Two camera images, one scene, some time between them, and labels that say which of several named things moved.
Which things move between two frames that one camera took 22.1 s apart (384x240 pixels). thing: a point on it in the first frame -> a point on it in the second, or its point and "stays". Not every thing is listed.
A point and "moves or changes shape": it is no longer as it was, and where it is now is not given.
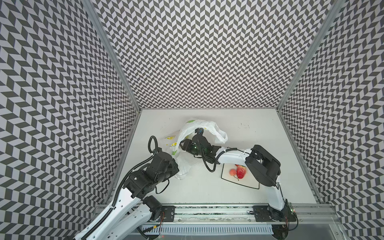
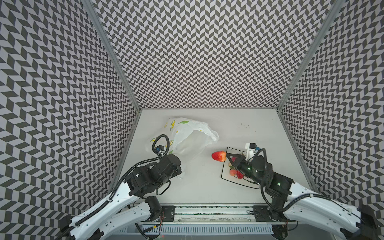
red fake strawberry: [241, 171] stays
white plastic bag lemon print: [187, 163] moves or changes shape
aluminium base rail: [306, 213] stays
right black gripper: [189, 144] -> [237, 159]
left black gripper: [174, 166] stays
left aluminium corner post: [113, 53] stays
